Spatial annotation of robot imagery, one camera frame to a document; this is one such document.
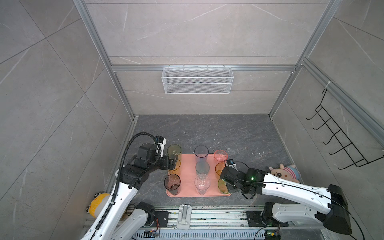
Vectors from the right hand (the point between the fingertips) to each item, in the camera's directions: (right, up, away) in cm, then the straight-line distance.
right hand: (229, 182), depth 77 cm
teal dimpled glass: (-14, +6, +7) cm, 17 cm away
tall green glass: (-31, +15, +13) cm, 37 cm away
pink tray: (-23, -1, +11) cm, 25 cm away
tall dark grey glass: (-31, -2, +5) cm, 32 cm away
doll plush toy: (+36, +3, +6) cm, 36 cm away
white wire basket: (-18, +61, +24) cm, 68 cm away
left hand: (-31, +16, -4) cm, 35 cm away
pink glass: (-2, +12, +15) cm, 19 cm away
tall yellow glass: (-29, +6, 0) cm, 29 cm away
